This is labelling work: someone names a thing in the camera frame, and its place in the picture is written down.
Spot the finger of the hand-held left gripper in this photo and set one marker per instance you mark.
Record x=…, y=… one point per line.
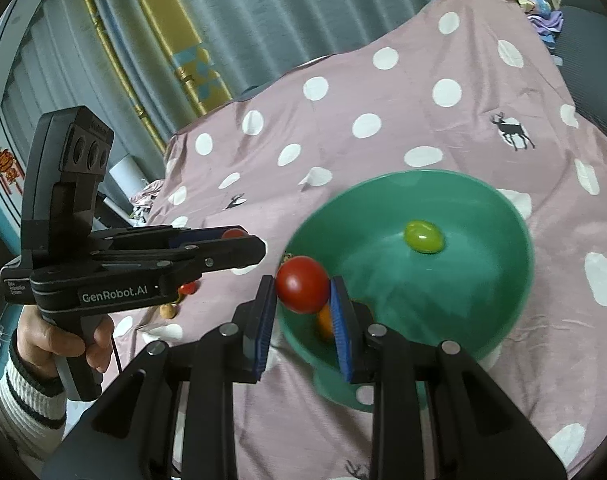
x=193, y=237
x=223, y=255

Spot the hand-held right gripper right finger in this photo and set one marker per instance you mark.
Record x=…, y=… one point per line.
x=341, y=330

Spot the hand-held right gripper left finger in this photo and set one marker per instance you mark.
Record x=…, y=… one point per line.
x=266, y=330

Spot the orange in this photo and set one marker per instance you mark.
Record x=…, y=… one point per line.
x=326, y=325

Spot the red cherry tomato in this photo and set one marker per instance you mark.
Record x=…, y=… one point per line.
x=233, y=233
x=301, y=282
x=188, y=289

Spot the round green tomato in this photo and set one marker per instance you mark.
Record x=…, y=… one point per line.
x=423, y=236

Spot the green bowl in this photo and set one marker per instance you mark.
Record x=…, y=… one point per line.
x=458, y=285

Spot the person's left hand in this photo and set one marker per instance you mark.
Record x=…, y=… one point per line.
x=38, y=345

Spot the pink clothes pile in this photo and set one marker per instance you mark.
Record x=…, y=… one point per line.
x=143, y=200

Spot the white cylinder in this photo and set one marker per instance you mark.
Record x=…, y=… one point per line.
x=126, y=170

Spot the yellow curtain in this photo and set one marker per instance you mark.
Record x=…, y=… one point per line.
x=183, y=35

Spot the pink polka dot blanket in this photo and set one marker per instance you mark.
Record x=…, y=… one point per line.
x=408, y=110

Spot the grey curtain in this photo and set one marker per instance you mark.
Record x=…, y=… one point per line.
x=283, y=10

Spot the grey sofa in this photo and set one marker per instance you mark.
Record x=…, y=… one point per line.
x=588, y=60

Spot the purple clothes pile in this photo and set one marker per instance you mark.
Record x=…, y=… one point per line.
x=546, y=22

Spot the red wall ornament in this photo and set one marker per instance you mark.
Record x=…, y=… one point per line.
x=8, y=165

